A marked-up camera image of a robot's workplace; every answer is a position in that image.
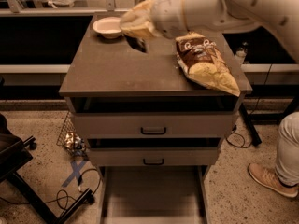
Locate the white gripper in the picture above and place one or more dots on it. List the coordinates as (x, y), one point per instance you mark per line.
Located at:
(168, 13)

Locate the black rxbar chocolate bar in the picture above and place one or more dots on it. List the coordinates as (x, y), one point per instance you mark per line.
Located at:
(136, 43)

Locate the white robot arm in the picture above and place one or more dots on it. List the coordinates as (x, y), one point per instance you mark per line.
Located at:
(279, 17)

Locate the top grey drawer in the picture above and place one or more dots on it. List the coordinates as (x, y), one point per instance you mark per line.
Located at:
(131, 117)

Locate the grey drawer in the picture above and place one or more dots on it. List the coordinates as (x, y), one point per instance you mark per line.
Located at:
(131, 117)
(154, 152)

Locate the grey drawer cabinet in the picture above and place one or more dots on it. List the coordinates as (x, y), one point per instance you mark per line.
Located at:
(112, 68)

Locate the middle grey drawer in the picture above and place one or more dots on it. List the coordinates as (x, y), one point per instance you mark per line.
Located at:
(154, 152)

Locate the bottom open drawer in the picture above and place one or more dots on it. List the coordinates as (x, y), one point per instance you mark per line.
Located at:
(153, 195)

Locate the white bowl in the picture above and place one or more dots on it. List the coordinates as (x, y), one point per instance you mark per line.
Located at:
(108, 28)

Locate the brown yellow chip bag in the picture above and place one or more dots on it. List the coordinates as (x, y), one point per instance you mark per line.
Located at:
(202, 63)

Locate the small bottle behind cabinet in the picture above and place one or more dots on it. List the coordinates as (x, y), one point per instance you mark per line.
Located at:
(241, 53)

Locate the tan sneaker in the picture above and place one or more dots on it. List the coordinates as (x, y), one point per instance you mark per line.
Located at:
(268, 179)

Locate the beige trouser leg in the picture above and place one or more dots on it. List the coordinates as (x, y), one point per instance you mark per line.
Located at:
(287, 160)

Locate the wire basket with snacks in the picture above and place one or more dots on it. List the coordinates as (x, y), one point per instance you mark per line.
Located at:
(69, 139)

